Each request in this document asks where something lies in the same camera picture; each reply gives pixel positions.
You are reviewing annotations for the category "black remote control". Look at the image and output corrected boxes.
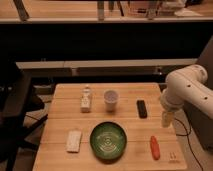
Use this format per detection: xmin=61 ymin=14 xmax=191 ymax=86
xmin=137 ymin=100 xmax=147 ymax=118

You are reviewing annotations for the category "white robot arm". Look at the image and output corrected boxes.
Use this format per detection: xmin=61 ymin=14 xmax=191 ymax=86
xmin=159 ymin=64 xmax=213 ymax=127

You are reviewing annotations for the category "black cable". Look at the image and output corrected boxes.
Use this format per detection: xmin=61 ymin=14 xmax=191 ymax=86
xmin=173 ymin=116 xmax=204 ymax=171

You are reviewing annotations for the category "white sponge block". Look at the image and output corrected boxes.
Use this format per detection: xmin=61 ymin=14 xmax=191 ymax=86
xmin=66 ymin=130 xmax=82 ymax=153

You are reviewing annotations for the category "white bottle lying flat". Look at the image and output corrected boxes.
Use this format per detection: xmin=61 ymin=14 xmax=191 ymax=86
xmin=80 ymin=85 xmax=92 ymax=113

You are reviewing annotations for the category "orange carrot toy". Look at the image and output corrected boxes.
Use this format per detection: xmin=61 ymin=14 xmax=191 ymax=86
xmin=150 ymin=136 xmax=160 ymax=160

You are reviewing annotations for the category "green ceramic bowl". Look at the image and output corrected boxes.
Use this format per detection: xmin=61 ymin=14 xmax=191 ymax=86
xmin=90 ymin=121 xmax=127 ymax=161

